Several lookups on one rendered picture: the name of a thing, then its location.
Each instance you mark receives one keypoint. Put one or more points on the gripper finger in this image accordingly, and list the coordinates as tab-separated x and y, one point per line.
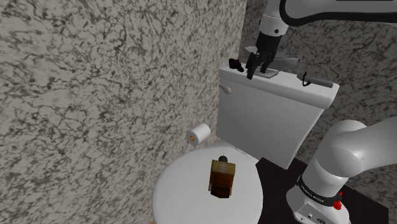
252	66
266	64

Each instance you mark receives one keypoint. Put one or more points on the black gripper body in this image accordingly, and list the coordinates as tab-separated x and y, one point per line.
267	43

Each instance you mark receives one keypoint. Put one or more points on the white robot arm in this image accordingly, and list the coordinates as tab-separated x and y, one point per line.
341	155

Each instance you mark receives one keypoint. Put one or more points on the grey flat plate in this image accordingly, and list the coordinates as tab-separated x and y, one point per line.
271	74

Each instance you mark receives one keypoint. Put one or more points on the small black object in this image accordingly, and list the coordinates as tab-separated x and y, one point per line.
235	64

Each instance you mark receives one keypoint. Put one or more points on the grey shallow bowl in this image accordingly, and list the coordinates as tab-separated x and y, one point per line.
287	62

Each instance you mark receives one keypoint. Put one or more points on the grey cylinder with black loop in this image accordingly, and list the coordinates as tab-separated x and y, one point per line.
318	81

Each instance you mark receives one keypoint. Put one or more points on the white toilet paper roll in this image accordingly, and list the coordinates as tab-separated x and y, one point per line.
200	133

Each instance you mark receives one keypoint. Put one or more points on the brown square bottle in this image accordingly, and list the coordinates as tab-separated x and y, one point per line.
221	178

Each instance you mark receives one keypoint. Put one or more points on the dark robot stand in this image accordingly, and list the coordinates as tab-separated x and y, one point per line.
276	186

